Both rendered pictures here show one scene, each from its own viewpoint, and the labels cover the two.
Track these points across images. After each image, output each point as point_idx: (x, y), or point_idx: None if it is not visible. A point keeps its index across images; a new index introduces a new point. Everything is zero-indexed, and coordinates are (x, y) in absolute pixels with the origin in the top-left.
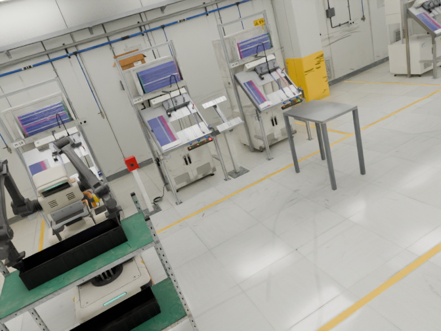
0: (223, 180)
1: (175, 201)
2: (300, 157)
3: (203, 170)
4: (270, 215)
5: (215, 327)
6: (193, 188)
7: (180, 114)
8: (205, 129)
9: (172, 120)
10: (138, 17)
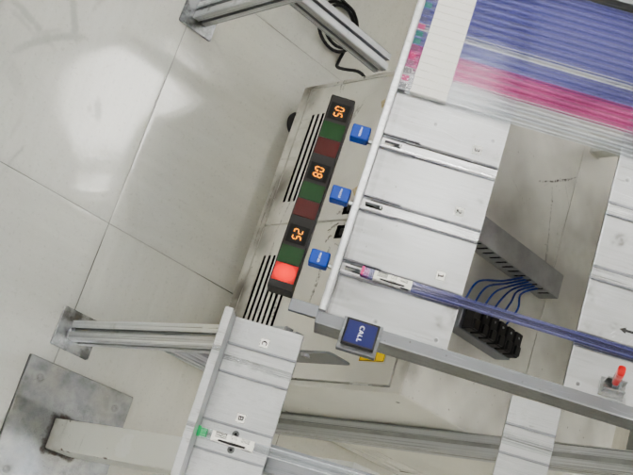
0: (90, 307)
1: (231, 29)
2: None
3: (259, 293)
4: None
5: None
6: (228, 184)
7: (626, 262)
8: (381, 307)
9: (617, 183)
10: None
